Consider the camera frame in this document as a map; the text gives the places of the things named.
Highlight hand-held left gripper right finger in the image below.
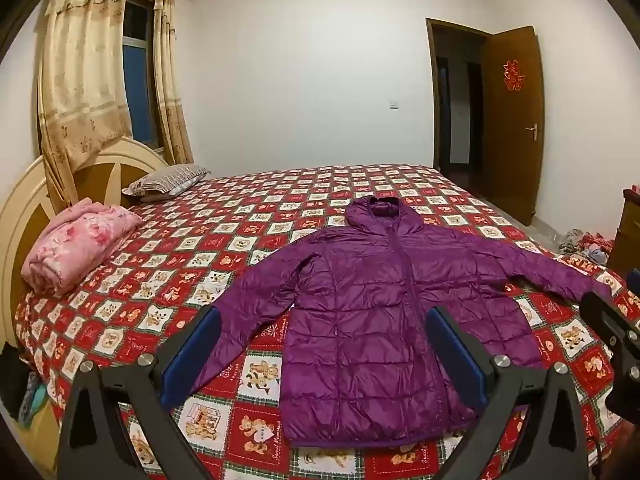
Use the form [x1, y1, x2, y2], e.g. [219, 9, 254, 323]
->
[424, 305, 591, 480]

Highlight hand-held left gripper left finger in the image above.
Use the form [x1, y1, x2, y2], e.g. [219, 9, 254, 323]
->
[54, 305, 224, 480]

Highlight purple hooded puffer jacket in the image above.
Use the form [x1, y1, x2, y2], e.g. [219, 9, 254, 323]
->
[192, 196, 614, 449]

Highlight pile of clothes on floor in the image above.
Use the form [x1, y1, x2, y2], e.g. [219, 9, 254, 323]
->
[559, 229, 614, 265]

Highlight brown wooden cabinet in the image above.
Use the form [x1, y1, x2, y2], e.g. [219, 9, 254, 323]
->
[607, 187, 640, 274]

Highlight red checkered printed bed quilt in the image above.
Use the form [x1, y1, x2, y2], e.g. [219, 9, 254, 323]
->
[12, 164, 640, 480]

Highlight pink folded floral blanket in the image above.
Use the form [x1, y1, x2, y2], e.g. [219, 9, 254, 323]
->
[21, 199, 144, 297]

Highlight striped grey pillow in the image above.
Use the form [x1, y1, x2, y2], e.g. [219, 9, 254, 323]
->
[121, 163, 212, 204]

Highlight dark bundle beside bed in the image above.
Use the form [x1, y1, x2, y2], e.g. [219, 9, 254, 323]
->
[0, 344, 51, 429]

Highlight brown wooden door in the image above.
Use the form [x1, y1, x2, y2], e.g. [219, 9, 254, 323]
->
[482, 27, 546, 227]

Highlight cream wooden headboard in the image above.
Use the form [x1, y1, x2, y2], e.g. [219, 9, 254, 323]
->
[0, 137, 171, 353]

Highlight window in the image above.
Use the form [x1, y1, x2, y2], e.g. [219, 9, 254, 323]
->
[122, 0, 166, 152]

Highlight narrow beige floral curtain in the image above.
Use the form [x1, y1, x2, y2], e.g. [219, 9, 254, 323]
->
[152, 0, 195, 166]

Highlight red paper door decoration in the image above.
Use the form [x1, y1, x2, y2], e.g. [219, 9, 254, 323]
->
[502, 60, 525, 90]

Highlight wide beige floral curtain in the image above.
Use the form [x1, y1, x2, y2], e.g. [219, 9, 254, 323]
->
[37, 0, 137, 211]

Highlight dark wooden door frame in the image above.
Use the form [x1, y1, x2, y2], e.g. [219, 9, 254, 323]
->
[425, 17, 494, 187]

